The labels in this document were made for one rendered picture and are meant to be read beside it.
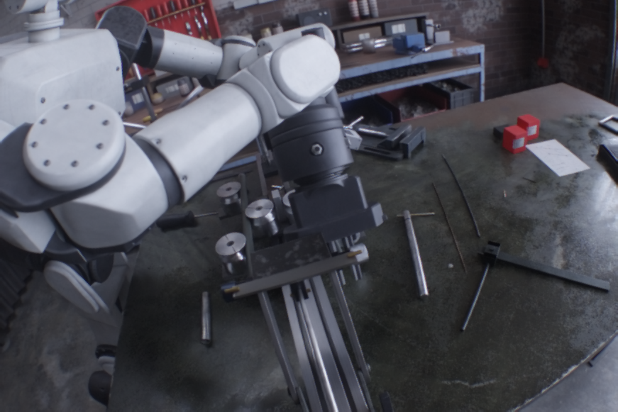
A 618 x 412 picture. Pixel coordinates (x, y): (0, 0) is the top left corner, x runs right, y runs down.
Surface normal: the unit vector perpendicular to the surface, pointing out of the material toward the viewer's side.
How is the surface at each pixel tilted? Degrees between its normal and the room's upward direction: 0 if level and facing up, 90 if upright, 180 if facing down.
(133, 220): 124
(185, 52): 85
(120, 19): 57
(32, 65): 66
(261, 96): 78
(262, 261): 0
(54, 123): 37
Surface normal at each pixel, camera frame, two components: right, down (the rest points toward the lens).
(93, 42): 0.82, -0.45
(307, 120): 0.06, 0.03
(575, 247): -0.20, -0.83
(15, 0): -0.11, 0.49
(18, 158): 0.32, -0.55
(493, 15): 0.22, 0.49
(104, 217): 0.19, 0.84
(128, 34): 0.65, -0.40
